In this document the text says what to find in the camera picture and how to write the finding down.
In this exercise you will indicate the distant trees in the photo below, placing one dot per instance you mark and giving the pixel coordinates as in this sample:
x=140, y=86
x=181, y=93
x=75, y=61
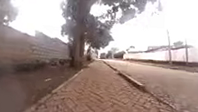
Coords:
x=112, y=54

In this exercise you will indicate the large dark tree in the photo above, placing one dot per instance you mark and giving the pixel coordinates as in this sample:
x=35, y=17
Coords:
x=80, y=30

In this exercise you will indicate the red brick path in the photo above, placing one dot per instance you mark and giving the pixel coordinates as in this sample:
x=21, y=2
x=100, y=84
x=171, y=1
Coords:
x=101, y=92

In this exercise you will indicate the grey stone kerb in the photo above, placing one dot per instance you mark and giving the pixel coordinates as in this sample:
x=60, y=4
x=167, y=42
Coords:
x=132, y=80

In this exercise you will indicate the utility pole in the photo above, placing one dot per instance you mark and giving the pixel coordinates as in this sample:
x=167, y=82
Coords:
x=186, y=50
x=169, y=47

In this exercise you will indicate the brown paved road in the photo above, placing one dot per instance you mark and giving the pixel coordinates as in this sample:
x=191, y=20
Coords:
x=178, y=84

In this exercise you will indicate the bare earth strip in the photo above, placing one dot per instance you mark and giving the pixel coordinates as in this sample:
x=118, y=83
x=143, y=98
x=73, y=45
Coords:
x=21, y=90

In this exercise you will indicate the white long wall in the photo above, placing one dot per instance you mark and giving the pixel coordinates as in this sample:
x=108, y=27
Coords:
x=160, y=55

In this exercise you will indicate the grey block wall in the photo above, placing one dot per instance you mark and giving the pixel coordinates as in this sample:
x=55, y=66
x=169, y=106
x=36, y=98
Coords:
x=17, y=46

